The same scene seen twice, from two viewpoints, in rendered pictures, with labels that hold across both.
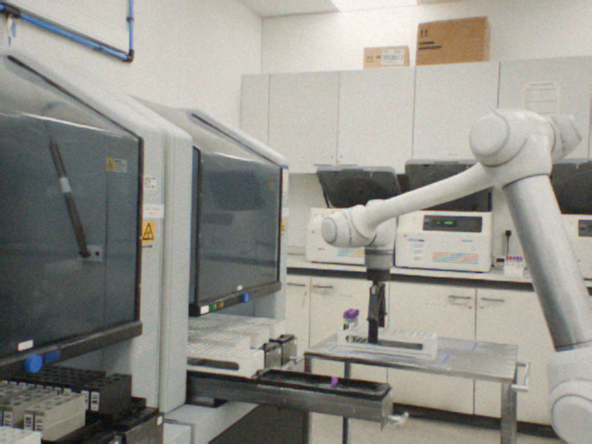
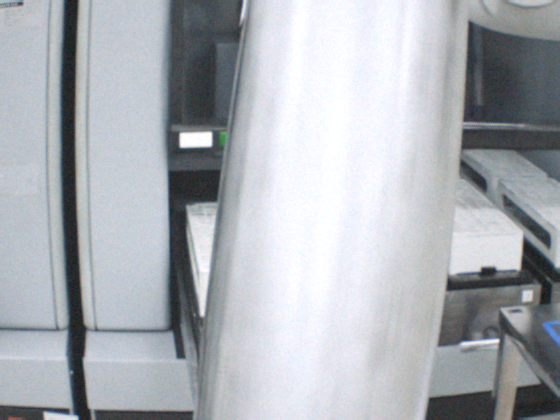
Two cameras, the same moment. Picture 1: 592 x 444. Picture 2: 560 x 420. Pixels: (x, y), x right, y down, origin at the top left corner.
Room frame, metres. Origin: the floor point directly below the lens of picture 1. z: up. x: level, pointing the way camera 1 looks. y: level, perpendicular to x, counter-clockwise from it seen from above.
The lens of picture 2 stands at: (1.15, -0.99, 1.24)
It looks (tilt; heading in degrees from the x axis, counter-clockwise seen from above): 14 degrees down; 63
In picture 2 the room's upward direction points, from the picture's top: straight up
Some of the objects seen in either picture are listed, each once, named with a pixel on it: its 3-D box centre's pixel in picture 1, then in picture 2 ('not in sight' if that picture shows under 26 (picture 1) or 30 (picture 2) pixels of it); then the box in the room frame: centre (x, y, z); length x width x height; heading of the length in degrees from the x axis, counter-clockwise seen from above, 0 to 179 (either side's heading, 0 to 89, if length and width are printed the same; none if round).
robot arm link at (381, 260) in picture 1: (378, 259); not in sight; (1.95, -0.25, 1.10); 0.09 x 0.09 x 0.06
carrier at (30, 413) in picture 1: (51, 416); not in sight; (1.19, 0.46, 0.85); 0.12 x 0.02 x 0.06; 160
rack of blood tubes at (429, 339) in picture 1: (387, 340); not in sight; (1.94, -0.28, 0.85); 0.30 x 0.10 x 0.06; 71
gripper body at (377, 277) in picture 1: (377, 282); not in sight; (1.95, -0.25, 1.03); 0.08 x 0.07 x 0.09; 161
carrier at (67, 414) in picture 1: (61, 418); not in sight; (1.18, 0.44, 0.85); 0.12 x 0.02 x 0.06; 161
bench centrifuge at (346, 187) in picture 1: (359, 215); not in sight; (4.23, -0.40, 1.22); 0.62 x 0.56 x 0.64; 159
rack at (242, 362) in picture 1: (207, 360); (234, 259); (1.70, 0.24, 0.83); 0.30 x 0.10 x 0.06; 71
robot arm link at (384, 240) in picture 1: (376, 224); not in sight; (1.94, -0.24, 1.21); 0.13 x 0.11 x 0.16; 134
